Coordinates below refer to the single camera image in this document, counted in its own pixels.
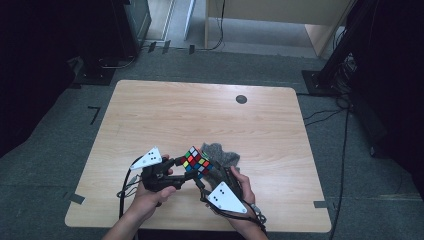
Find black cabinet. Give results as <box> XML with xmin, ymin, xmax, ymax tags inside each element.
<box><xmin>111</xmin><ymin>0</ymin><xmax>153</xmax><ymax>61</ymax></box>

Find hand-held gripper cable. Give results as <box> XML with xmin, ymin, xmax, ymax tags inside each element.
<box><xmin>115</xmin><ymin>155</ymin><xmax>145</xmax><ymax>222</ymax></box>
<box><xmin>199</xmin><ymin>196</ymin><xmax>268</xmax><ymax>235</ymax></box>

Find black floor cables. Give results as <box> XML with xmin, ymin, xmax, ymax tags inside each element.
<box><xmin>295</xmin><ymin>92</ymin><xmax>353</xmax><ymax>240</ymax></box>

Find black floor base plate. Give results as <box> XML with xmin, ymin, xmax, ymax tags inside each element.
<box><xmin>70</xmin><ymin>57</ymin><xmax>117</xmax><ymax>88</ymax></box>

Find right hand-held gripper cable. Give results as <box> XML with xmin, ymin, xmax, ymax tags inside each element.
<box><xmin>199</xmin><ymin>196</ymin><xmax>268</xmax><ymax>235</ymax></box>

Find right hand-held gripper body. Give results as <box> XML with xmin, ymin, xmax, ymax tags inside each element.
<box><xmin>199</xmin><ymin>167</ymin><xmax>249</xmax><ymax>215</ymax></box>

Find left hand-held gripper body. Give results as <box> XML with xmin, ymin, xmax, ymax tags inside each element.
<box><xmin>129</xmin><ymin>146</ymin><xmax>185</xmax><ymax>193</ymax></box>

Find person's left hand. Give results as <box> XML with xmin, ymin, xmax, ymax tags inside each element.
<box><xmin>127</xmin><ymin>154</ymin><xmax>178</xmax><ymax>218</ymax></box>

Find black curtain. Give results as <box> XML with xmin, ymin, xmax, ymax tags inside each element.
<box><xmin>346</xmin><ymin>0</ymin><xmax>424</xmax><ymax>189</ymax></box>
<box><xmin>0</xmin><ymin>0</ymin><xmax>116</xmax><ymax>158</ymax></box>

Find black metal stand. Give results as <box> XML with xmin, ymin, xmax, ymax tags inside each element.
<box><xmin>301</xmin><ymin>0</ymin><xmax>381</xmax><ymax>98</ymax></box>

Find multicoloured puzzle cube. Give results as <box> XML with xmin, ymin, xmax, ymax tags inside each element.
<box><xmin>180</xmin><ymin>145</ymin><xmax>214</xmax><ymax>178</ymax></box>

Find black corner tape mark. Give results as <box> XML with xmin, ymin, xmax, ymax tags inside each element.
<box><xmin>87</xmin><ymin>105</ymin><xmax>102</xmax><ymax>126</ymax></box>

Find left hand-held gripper cable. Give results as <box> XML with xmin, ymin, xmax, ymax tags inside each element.
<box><xmin>115</xmin><ymin>155</ymin><xmax>145</xmax><ymax>222</ymax></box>

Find person's right hand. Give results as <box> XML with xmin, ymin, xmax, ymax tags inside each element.
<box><xmin>212</xmin><ymin>166</ymin><xmax>267</xmax><ymax>232</ymax></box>

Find grey fluffy glove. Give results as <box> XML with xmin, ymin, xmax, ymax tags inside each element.
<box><xmin>199</xmin><ymin>142</ymin><xmax>242</xmax><ymax>189</ymax></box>

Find beige wooden furniture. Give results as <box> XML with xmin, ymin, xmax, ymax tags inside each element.
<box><xmin>204</xmin><ymin>0</ymin><xmax>355</xmax><ymax>58</ymax></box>

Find hanging black cable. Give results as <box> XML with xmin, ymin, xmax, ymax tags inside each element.
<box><xmin>196</xmin><ymin>0</ymin><xmax>227</xmax><ymax>52</ymax></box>

